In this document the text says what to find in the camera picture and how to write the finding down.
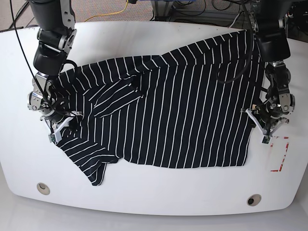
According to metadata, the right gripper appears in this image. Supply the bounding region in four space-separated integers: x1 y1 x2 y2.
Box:
40 110 83 135

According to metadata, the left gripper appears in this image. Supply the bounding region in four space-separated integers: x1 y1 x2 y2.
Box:
241 107 289 139

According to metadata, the navy white striped t-shirt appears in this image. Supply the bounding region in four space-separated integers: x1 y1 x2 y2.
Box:
52 30 264 186

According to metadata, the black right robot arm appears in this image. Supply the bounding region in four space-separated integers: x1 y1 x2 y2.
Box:
28 0 81 143

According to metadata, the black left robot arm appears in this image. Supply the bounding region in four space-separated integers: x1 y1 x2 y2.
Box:
245 0 295 144

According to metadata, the red tape rectangle marking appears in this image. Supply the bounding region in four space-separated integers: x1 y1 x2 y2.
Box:
267 136 290 172

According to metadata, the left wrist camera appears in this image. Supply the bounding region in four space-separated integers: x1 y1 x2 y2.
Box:
262 136 271 144

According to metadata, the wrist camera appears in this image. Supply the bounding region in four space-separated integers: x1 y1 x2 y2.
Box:
48 133 62 143
262 136 271 144

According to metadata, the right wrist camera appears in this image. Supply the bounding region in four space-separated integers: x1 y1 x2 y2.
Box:
48 133 62 143

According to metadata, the left table cable grommet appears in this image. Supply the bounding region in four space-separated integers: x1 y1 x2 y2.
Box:
37 183 50 195

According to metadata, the table cable grommet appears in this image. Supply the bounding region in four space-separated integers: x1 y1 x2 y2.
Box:
37 183 50 195
247 194 262 206

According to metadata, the right table cable grommet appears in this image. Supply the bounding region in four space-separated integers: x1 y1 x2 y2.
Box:
247 194 262 206

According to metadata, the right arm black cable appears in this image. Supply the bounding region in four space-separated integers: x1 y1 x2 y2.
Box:
9 0 80 118

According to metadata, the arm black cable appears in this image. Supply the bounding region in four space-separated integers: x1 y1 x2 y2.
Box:
9 0 80 118
216 0 256 85

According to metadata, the white cable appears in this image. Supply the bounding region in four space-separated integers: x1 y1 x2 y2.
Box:
228 12 251 28

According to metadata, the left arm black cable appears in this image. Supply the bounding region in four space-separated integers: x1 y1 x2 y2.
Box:
216 0 256 85

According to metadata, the black floor cables left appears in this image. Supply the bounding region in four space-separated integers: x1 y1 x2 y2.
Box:
7 0 37 29

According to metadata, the yellow cable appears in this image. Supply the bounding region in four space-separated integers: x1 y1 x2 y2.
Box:
85 0 128 23

